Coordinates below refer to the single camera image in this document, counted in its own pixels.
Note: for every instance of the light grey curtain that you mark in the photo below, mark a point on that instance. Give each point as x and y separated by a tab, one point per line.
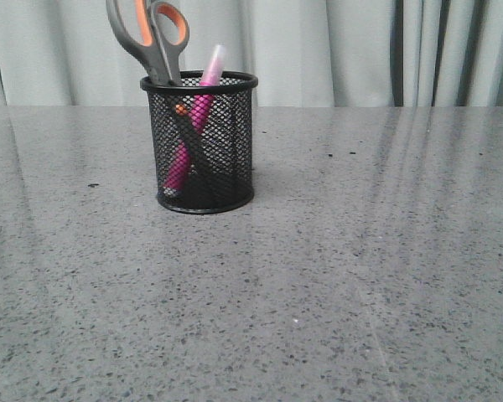
304	53

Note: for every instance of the pink marker pen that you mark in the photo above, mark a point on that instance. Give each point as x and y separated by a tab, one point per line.
211	71

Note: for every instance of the black mesh pen cup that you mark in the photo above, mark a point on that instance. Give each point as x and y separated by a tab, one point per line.
202	142

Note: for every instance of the grey orange scissors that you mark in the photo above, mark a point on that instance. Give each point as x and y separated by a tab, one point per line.
165	34

